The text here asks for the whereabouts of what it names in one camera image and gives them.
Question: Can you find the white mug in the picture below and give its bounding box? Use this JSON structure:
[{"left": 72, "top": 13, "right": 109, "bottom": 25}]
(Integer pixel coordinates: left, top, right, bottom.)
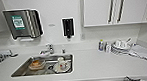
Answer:
[{"left": 53, "top": 56, "right": 73, "bottom": 74}]

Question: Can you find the small grey dish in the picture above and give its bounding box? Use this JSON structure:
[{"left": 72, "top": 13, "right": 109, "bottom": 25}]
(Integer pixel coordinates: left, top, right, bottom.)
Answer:
[{"left": 8, "top": 48, "right": 21, "bottom": 59}]

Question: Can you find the dish soap bottle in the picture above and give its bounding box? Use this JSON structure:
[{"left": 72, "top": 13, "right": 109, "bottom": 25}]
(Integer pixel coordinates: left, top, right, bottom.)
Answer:
[{"left": 96, "top": 38, "right": 105, "bottom": 53}]

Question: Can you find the black wall soap dispenser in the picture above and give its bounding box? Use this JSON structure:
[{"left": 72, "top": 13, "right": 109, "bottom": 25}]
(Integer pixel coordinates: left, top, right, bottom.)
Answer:
[{"left": 61, "top": 16, "right": 76, "bottom": 38}]

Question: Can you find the brown bowl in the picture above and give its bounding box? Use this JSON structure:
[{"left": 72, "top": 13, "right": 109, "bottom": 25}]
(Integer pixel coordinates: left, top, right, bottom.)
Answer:
[{"left": 28, "top": 59, "right": 46, "bottom": 72}]

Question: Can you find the white towel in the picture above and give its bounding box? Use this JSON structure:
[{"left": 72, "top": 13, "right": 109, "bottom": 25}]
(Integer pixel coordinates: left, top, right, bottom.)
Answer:
[{"left": 129, "top": 42, "right": 147, "bottom": 63}]

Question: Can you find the small chrome sink pump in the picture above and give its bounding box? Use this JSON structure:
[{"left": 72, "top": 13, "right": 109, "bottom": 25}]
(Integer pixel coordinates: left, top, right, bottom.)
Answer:
[{"left": 61, "top": 47, "right": 67, "bottom": 54}]

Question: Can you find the stack of white plates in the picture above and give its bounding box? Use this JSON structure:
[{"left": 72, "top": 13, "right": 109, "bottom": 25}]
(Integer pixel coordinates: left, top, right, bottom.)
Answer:
[{"left": 110, "top": 37, "right": 135, "bottom": 58}]

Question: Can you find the stainless steel sink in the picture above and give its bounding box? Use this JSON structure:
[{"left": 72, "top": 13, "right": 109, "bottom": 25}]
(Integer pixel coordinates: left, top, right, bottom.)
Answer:
[{"left": 9, "top": 53, "right": 76, "bottom": 78}]

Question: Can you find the small grey wall label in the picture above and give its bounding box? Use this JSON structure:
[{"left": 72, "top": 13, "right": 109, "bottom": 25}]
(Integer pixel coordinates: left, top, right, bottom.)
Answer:
[{"left": 47, "top": 23, "right": 56, "bottom": 28}]

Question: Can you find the small white bottle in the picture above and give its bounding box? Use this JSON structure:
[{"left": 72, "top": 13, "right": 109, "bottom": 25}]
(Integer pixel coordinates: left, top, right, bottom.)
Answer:
[{"left": 104, "top": 42, "right": 111, "bottom": 53}]

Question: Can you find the chrome faucet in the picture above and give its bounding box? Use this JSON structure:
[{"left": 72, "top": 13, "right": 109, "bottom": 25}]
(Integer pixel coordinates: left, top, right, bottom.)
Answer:
[{"left": 39, "top": 43, "right": 55, "bottom": 57}]

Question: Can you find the steel paper towel dispenser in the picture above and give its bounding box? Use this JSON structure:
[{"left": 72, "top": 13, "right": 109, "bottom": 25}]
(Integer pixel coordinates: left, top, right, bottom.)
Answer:
[{"left": 1, "top": 8, "right": 44, "bottom": 43}]

